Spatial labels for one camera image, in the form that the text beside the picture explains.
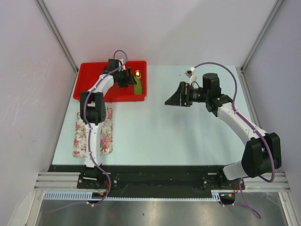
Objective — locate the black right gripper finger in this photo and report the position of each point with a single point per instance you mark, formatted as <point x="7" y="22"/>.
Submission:
<point x="176" y="102"/>
<point x="177" y="96"/>

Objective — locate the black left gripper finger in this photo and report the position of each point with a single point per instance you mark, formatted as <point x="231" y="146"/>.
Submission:
<point x="123" y="83"/>
<point x="131" y="78"/>

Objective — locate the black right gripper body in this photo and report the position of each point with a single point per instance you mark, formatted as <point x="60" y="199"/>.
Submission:
<point x="198" y="95"/>

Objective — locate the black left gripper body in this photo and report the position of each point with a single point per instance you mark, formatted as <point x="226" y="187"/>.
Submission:
<point x="122" y="76"/>

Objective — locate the iridescent rainbow spoon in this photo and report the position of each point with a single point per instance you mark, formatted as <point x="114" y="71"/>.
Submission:
<point x="138" y="74"/>

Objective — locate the green paper napkin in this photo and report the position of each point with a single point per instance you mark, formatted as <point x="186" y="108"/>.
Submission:
<point x="138" y="89"/>

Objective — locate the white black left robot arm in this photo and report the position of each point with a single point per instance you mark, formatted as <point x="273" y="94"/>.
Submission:
<point x="93" y="114"/>

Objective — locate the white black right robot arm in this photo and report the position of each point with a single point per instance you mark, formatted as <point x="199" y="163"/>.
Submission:
<point x="262" y="153"/>

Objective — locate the red plastic bin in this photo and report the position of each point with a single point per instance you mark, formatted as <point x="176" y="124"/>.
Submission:
<point x="89" y="74"/>

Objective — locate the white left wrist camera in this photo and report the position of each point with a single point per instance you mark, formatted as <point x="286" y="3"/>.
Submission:
<point x="122" y="66"/>

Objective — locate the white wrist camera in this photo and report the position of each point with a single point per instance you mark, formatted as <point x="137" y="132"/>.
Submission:
<point x="122" y="66"/>
<point x="190" y="74"/>

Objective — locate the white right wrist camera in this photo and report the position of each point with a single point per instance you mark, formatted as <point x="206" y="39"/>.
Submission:
<point x="190" y="74"/>

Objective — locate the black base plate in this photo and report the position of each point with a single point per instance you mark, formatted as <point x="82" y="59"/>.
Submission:
<point x="152" y="182"/>

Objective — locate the aluminium frame rail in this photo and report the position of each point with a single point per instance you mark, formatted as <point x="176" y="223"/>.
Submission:
<point x="280" y="184"/>

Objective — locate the white slotted cable duct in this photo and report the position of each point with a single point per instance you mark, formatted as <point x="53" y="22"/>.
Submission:
<point x="91" y="196"/>

